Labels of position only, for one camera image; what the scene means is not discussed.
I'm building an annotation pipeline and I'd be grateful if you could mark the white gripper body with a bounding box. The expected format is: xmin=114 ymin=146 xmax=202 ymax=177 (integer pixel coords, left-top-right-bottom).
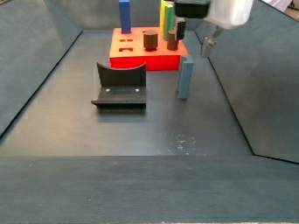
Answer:
xmin=204 ymin=0 xmax=253 ymax=30

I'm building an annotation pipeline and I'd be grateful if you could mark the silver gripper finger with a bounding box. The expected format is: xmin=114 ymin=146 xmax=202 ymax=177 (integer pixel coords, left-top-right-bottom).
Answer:
xmin=200 ymin=25 xmax=222 ymax=58

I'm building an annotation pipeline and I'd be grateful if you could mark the light blue arch block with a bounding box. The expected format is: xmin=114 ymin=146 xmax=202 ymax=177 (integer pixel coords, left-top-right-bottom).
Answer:
xmin=177 ymin=55 xmax=193 ymax=99

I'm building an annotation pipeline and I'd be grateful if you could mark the yellow arch block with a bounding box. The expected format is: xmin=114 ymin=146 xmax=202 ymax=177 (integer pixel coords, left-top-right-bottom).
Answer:
xmin=158 ymin=0 xmax=168 ymax=32

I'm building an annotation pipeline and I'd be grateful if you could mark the red peg board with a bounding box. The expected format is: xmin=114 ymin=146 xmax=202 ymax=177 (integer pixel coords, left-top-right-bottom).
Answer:
xmin=109 ymin=27 xmax=188 ymax=71

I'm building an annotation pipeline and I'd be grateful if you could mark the brown rounded block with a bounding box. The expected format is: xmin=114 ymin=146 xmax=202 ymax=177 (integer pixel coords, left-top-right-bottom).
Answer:
xmin=166 ymin=30 xmax=178 ymax=51

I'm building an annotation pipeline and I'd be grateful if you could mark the green star block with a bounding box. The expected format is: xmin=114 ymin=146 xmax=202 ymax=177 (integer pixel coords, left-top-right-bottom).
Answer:
xmin=162 ymin=2 xmax=174 ymax=39

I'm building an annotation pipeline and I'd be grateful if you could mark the black cylinder peg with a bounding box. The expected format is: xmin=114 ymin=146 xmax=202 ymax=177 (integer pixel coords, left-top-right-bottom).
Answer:
xmin=144 ymin=30 xmax=157 ymax=51

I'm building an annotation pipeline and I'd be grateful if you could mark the blue rectangular block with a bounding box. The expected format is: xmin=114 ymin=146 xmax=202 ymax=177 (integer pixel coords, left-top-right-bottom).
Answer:
xmin=118 ymin=0 xmax=130 ymax=34

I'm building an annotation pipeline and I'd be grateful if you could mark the black curved holder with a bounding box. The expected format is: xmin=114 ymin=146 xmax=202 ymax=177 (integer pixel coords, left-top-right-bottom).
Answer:
xmin=90 ymin=64 xmax=145 ymax=107

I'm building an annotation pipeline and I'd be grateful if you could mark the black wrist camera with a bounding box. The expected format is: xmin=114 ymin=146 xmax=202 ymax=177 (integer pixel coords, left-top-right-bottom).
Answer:
xmin=173 ymin=0 xmax=210 ymax=18

